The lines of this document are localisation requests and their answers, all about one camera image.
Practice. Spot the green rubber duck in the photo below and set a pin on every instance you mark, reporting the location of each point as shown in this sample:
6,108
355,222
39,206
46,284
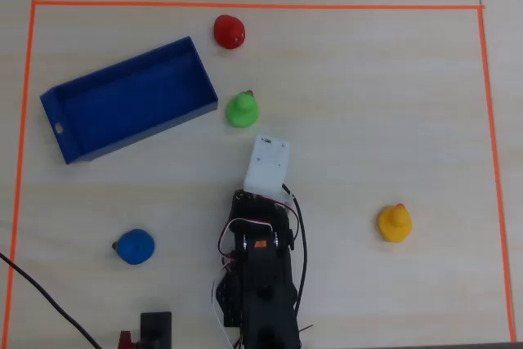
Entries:
242,112

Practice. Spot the black table clamp block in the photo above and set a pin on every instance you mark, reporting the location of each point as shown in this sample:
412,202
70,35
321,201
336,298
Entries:
156,329

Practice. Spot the blue rubber duck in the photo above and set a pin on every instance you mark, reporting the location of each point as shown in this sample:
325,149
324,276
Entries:
137,247

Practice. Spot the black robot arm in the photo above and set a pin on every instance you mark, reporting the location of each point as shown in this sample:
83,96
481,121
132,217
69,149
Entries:
265,292

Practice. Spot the yellow rubber duck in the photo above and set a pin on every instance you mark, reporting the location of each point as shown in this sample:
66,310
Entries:
394,224

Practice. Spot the blue rectangular plastic box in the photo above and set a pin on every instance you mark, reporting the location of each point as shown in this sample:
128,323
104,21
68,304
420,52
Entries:
135,99

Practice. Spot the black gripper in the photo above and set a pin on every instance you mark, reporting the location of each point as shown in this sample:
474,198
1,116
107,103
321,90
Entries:
250,203

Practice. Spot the red rubber duck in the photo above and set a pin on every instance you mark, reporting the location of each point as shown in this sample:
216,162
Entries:
227,30

